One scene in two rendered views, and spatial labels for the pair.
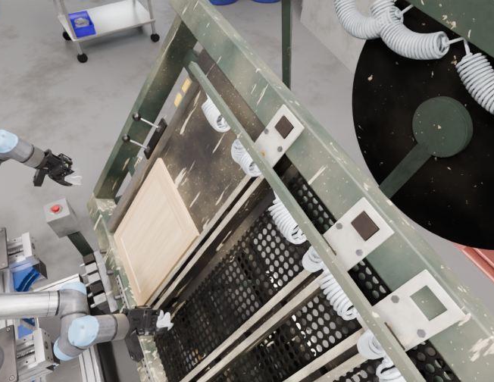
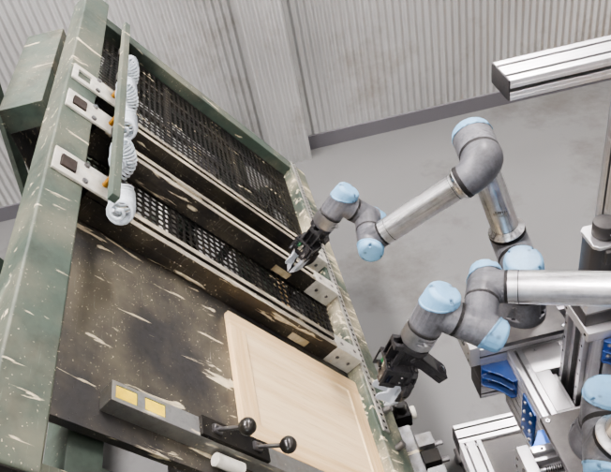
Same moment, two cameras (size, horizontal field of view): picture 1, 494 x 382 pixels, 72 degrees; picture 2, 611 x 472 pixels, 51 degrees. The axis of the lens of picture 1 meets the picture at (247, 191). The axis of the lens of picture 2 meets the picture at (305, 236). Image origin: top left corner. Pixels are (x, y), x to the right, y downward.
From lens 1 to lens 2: 198 cm
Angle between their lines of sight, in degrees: 84
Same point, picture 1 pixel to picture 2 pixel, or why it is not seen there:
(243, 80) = (60, 223)
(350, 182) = (63, 112)
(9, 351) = not seen: hidden behind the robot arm
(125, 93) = not seen: outside the picture
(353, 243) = (94, 110)
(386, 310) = (106, 96)
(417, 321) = (96, 82)
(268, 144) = (92, 179)
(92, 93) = not seen: outside the picture
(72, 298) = (365, 231)
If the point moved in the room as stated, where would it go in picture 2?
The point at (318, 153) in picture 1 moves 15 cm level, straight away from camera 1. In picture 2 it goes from (63, 135) to (14, 166)
